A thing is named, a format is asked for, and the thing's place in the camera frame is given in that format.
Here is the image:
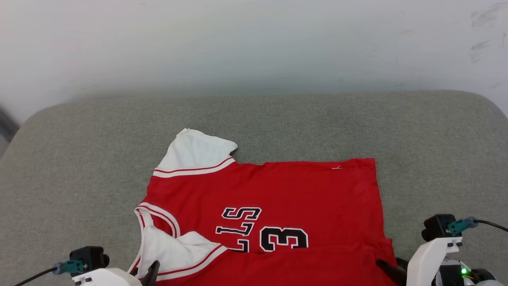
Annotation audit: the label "teal left camera connector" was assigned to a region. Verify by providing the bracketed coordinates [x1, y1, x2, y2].
[54, 260, 86, 275]

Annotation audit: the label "grey fabric sofa cushion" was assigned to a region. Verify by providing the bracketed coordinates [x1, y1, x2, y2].
[0, 91, 508, 286]

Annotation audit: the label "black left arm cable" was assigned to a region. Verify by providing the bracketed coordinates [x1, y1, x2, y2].
[14, 267, 58, 286]

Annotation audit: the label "teal camera connector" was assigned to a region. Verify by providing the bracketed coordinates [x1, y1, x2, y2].
[448, 217, 479, 236]
[54, 260, 86, 275]

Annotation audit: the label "teal right camera connector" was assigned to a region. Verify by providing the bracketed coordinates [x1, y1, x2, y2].
[448, 217, 479, 236]

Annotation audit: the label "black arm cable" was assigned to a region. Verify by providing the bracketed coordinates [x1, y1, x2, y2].
[472, 220, 508, 233]
[14, 267, 58, 286]

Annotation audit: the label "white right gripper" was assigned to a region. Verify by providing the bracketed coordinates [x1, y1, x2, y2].
[376, 236, 463, 286]

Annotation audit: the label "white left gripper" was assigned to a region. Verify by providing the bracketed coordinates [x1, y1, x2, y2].
[72, 260, 160, 286]

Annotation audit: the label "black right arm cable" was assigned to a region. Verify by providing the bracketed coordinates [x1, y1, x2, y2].
[472, 220, 508, 233]

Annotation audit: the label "red basketball jersey white sleeves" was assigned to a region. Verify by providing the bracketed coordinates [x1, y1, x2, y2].
[128, 128, 398, 286]

